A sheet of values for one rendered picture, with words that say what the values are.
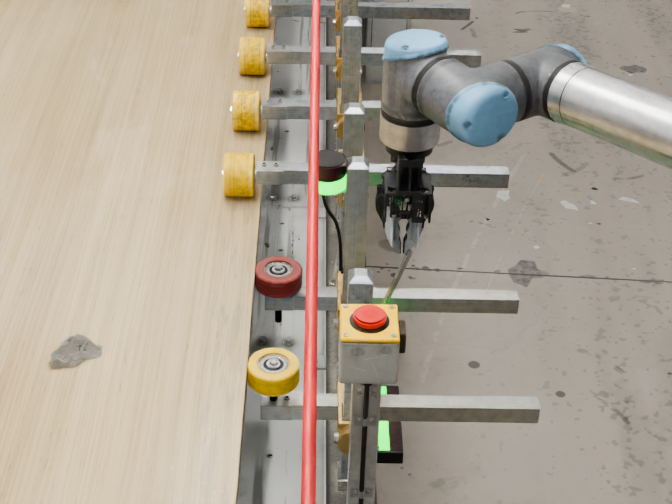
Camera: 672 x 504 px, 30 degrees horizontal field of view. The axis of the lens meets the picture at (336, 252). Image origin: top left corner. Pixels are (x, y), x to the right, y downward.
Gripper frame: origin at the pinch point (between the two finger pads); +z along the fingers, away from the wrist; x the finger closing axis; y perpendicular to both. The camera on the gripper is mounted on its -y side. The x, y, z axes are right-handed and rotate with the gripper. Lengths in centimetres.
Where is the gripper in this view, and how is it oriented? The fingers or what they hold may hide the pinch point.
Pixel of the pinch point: (401, 243)
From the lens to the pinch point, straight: 200.6
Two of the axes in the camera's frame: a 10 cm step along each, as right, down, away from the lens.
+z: -0.2, 8.3, 5.6
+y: 0.1, 5.6, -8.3
